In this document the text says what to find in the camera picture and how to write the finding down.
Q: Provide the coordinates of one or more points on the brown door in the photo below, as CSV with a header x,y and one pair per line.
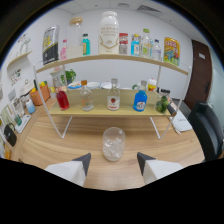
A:
x,y
200,76

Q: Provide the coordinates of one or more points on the light blue cup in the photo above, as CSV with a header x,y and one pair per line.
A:
x,y
30,107

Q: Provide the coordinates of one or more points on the glass jar with limes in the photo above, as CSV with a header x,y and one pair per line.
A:
x,y
162,104

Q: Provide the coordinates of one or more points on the small pink bottle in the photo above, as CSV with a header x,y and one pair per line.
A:
x,y
63,51

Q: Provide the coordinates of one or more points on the light blue bottle yellow cap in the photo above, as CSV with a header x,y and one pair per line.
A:
x,y
135,46

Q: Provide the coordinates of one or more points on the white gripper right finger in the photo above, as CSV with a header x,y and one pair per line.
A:
x,y
156,168

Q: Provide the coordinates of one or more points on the glass jar cork lid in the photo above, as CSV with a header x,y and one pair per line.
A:
x,y
74,40

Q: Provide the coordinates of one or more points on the black cylinder cork end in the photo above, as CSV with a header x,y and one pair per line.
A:
x,y
172,110

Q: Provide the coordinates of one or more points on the orange storage basket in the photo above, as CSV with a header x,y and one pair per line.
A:
x,y
40,96

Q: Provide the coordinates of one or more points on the ceiling air vent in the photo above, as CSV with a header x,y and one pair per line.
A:
x,y
149,8

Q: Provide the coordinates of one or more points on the black bag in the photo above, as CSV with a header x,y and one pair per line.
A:
x,y
10,135

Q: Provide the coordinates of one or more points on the black armchair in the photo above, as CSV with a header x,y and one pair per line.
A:
x,y
208,130

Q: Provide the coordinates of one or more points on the green potted plant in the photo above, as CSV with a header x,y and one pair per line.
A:
x,y
70,76

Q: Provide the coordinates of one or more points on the clear bottle blue cap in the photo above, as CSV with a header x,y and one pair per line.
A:
x,y
156,51

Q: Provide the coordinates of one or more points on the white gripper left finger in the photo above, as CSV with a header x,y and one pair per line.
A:
x,y
71,170

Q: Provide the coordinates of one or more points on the white folded towel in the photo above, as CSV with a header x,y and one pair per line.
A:
x,y
182,123

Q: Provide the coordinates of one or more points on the red liquid bottle white cap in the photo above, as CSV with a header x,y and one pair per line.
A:
x,y
63,100

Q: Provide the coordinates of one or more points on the small teal bottle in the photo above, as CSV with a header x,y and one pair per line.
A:
x,y
86,46

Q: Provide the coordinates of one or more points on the white kitchen scale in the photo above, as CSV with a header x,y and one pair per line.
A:
x,y
22,123

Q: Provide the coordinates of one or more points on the large white milk bottle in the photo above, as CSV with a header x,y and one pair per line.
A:
x,y
109,35

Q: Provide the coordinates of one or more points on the tall black yellow can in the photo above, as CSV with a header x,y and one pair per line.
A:
x,y
50,46

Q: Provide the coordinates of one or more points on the wooden wall shelf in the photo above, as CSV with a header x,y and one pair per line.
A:
x,y
20,58

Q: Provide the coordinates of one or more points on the blue liquid glass bottle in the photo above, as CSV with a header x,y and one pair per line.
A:
x,y
140,101

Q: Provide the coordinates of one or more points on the white frame wooden shelf rack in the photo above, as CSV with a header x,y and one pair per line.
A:
x,y
110,106

